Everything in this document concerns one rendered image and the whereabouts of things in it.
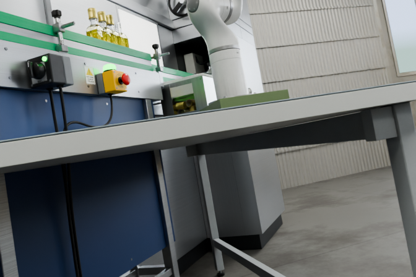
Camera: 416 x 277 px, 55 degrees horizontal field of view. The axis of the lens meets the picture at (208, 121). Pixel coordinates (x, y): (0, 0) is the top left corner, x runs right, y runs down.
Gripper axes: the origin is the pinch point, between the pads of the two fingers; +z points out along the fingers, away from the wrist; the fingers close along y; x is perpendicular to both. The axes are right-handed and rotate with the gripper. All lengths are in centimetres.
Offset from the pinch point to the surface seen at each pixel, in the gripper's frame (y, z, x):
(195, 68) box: -102, 12, -38
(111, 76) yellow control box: 40, 39, -8
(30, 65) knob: 72, 38, -10
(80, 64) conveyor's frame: 47, 34, -14
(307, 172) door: -366, 122, -19
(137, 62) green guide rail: 9.7, 28.1, -16.3
